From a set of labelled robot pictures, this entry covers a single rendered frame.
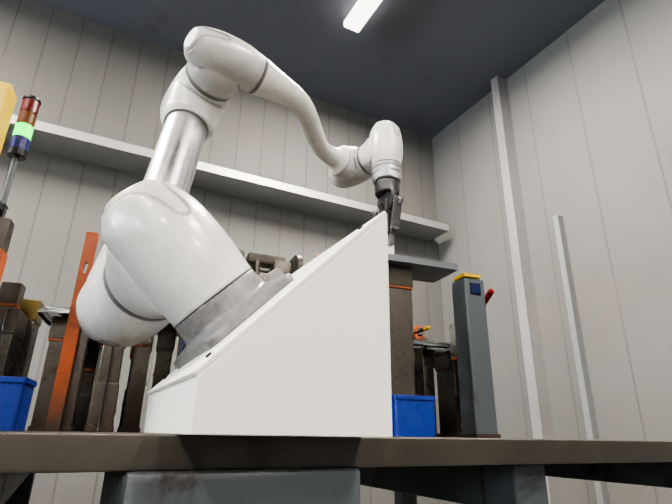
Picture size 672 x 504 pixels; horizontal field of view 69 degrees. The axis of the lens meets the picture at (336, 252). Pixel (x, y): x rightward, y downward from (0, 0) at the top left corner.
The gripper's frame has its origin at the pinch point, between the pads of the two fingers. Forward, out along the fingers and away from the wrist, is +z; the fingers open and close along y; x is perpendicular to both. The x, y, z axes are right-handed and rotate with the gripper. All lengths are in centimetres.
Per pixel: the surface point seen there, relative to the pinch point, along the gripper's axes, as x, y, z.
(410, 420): -5.0, 13.5, 47.8
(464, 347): 23.0, 3.7, 27.3
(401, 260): -0.1, 6.0, 6.1
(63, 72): -109, -224, -180
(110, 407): -64, -26, 46
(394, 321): -0.5, 2.5, 22.5
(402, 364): 1.4, 2.8, 33.7
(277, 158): 50, -218, -159
